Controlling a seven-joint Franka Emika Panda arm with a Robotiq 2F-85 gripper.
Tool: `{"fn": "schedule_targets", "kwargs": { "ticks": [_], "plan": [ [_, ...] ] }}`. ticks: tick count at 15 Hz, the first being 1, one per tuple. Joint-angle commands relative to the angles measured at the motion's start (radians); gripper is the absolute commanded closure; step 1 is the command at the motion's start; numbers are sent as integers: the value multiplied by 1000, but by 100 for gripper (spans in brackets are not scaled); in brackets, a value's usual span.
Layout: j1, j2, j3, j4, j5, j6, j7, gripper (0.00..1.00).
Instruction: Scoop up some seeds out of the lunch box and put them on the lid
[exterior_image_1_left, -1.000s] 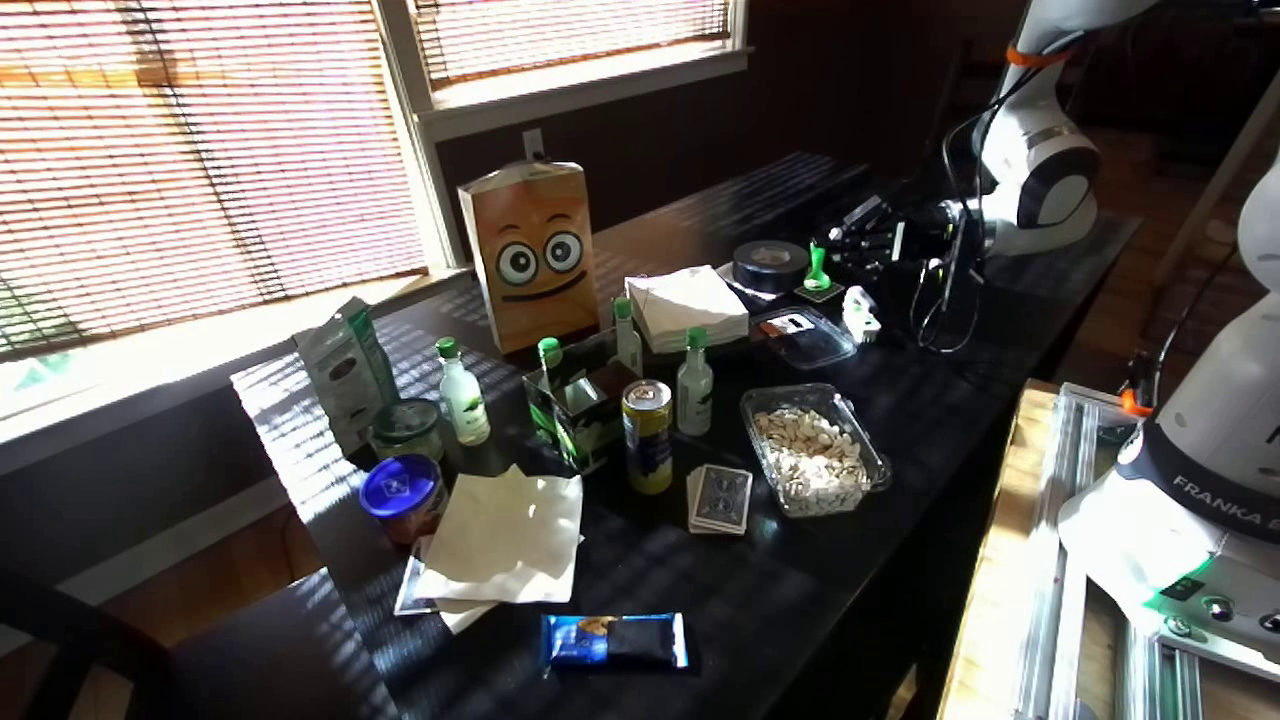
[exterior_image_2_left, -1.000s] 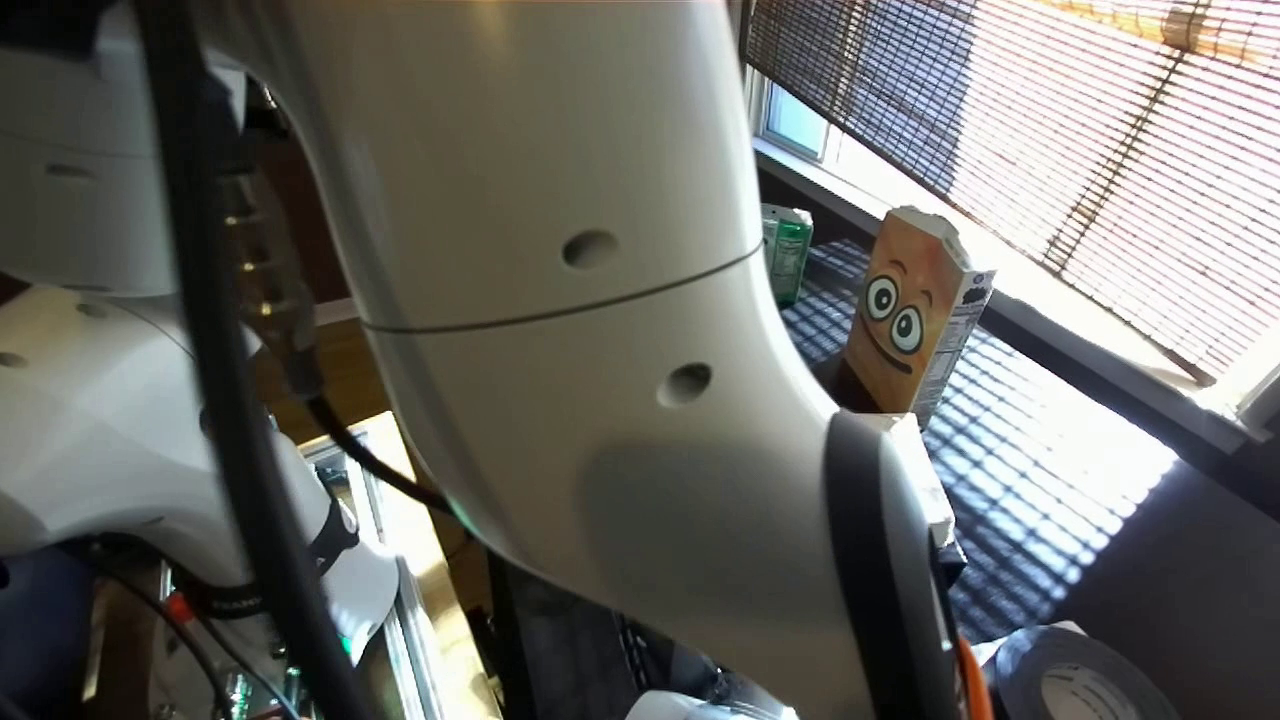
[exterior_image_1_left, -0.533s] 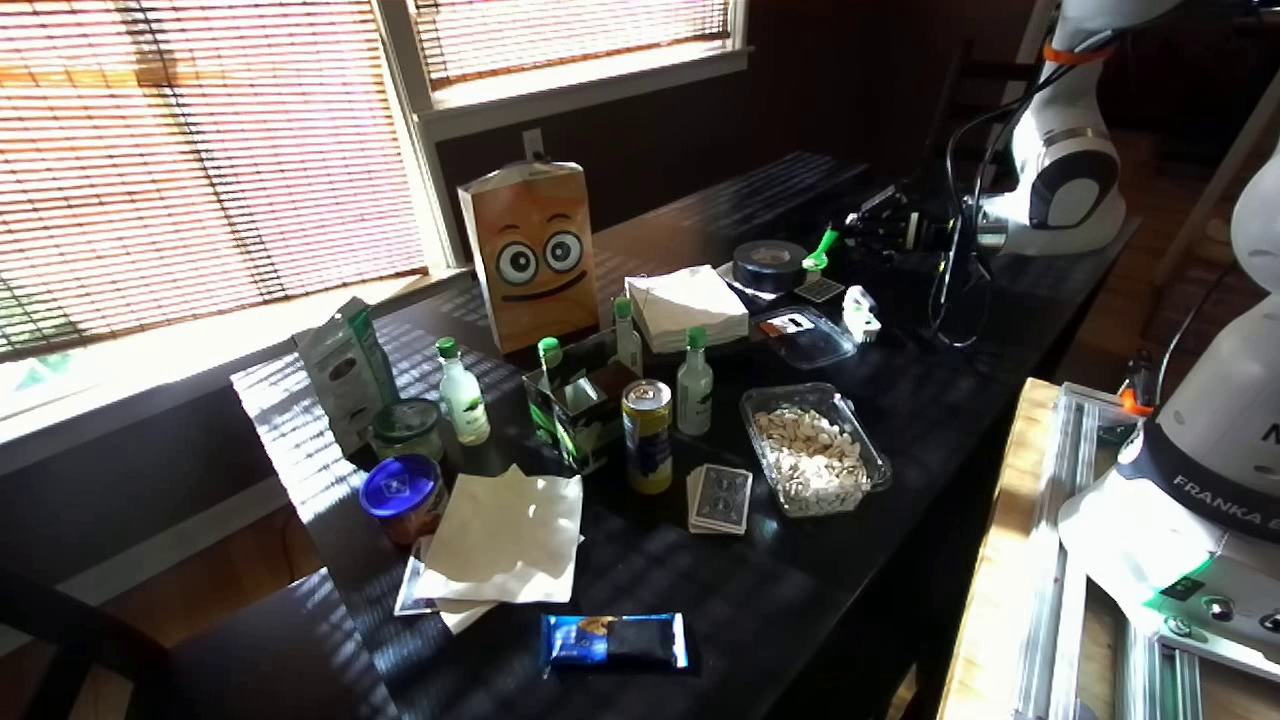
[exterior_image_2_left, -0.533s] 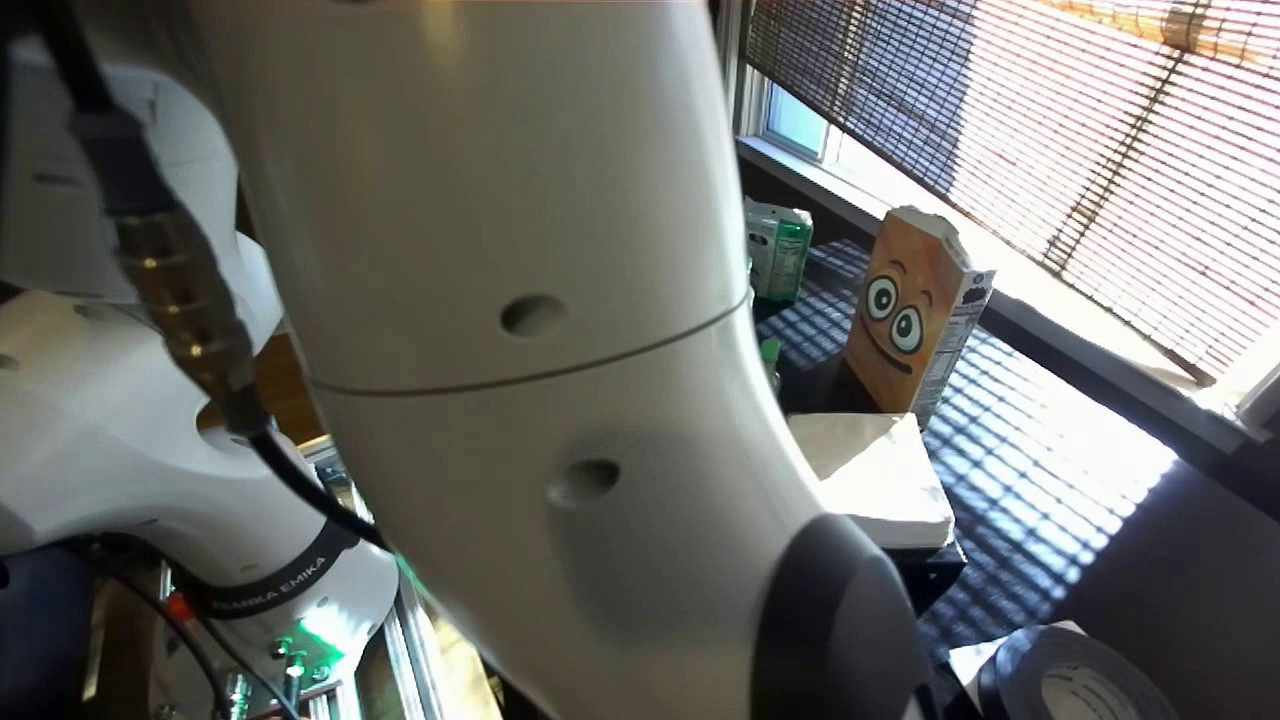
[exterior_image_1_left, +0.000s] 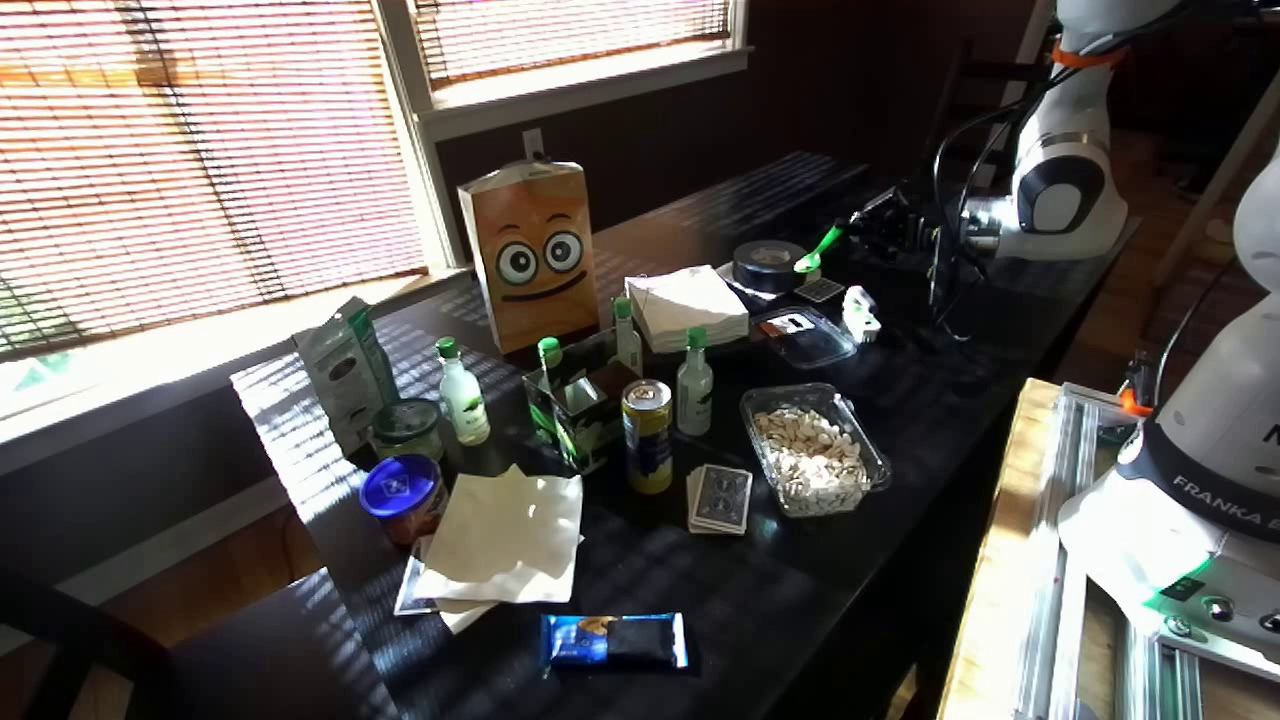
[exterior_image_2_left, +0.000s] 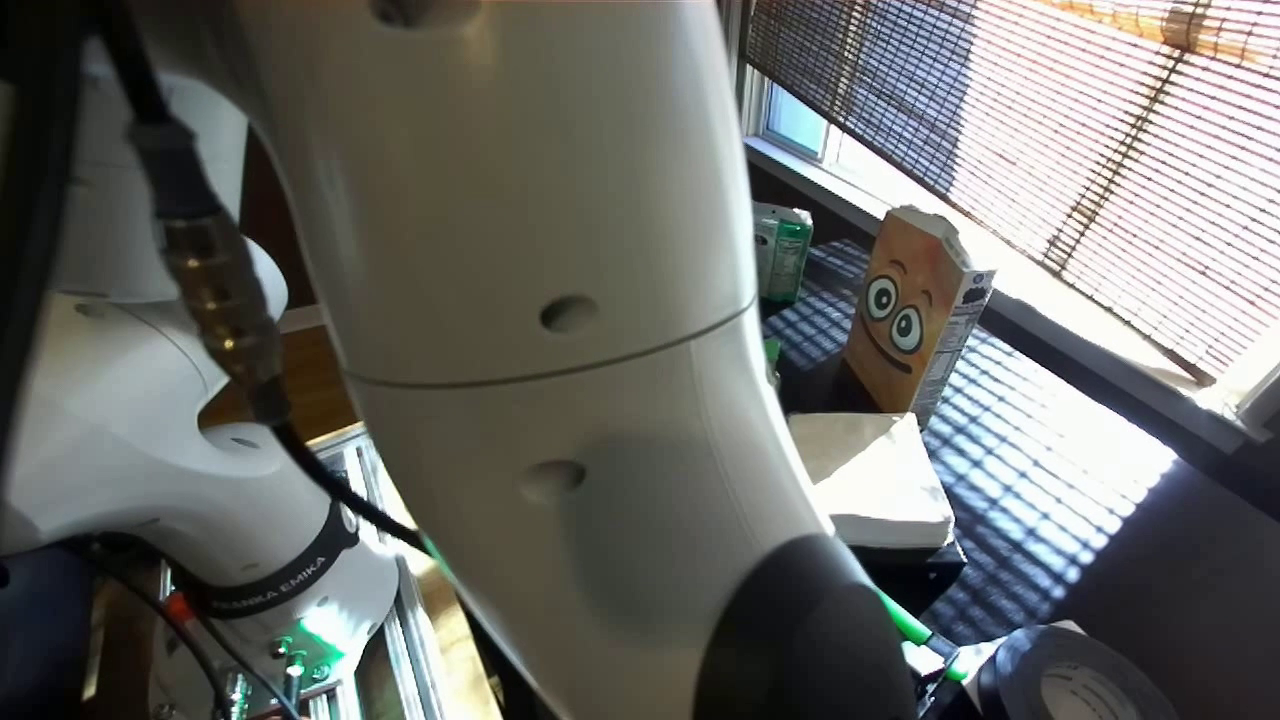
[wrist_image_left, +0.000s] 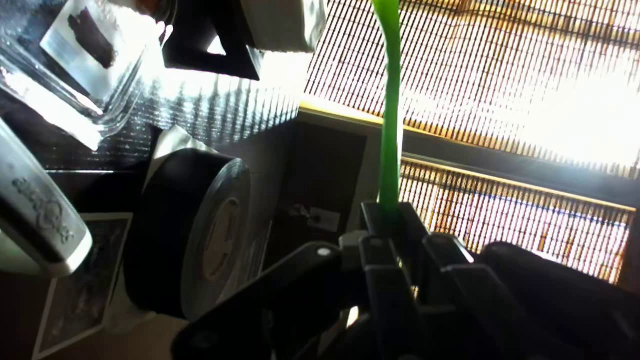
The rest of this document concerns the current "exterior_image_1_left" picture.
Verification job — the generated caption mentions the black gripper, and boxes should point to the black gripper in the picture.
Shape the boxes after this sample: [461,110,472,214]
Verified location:
[830,184,984,286]

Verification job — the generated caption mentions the green plastic spoon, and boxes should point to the green plastic spoon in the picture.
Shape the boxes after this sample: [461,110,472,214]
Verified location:
[796,220,852,279]

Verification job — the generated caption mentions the clear lunch box with seeds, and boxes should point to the clear lunch box with seeds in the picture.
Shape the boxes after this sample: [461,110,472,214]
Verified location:
[737,381,897,525]

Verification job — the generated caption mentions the glass jar dark lid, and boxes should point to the glass jar dark lid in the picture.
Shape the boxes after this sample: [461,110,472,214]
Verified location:
[367,396,450,465]

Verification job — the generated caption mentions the jar with blue lid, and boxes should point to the jar with blue lid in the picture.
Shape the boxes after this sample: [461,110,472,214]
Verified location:
[354,453,448,542]

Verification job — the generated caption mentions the crumpled white paper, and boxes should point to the crumpled white paper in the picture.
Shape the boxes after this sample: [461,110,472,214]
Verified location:
[838,283,888,346]

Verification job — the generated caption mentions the white napkin stack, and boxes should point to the white napkin stack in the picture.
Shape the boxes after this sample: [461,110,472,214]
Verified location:
[621,258,757,357]

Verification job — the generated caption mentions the clear bottle green cap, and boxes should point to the clear bottle green cap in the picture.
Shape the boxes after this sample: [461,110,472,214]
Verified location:
[607,292,649,381]
[672,322,719,439]

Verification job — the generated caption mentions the playing card deck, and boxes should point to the playing card deck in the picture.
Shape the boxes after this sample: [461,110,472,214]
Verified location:
[678,461,761,539]

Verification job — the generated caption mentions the brown paper bag with face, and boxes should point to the brown paper bag with face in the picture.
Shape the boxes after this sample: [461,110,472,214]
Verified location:
[450,125,607,357]

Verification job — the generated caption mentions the small window blind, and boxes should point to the small window blind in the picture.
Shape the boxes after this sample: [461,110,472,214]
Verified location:
[405,0,739,86]

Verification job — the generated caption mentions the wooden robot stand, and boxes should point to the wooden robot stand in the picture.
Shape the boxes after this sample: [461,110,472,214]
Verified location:
[934,376,1280,720]

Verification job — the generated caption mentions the white bottle green cap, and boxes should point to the white bottle green cap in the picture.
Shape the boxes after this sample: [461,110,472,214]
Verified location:
[431,331,494,449]

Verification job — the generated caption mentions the loose white paper sheets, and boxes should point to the loose white paper sheets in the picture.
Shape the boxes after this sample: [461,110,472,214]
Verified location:
[392,461,588,637]

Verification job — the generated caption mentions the blue snack bar wrapper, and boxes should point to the blue snack bar wrapper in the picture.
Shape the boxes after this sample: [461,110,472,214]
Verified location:
[540,609,695,677]

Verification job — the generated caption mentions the large window blind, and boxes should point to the large window blind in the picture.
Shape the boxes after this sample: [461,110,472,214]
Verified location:
[0,0,431,357]

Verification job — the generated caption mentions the black wooden chair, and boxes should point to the black wooden chair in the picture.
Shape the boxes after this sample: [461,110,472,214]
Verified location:
[0,564,184,720]

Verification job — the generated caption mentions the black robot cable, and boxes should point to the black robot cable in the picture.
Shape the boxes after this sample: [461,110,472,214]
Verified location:
[924,63,1055,337]

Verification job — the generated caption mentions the orange cable strap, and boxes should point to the orange cable strap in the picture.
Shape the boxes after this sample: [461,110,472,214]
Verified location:
[1048,41,1120,78]

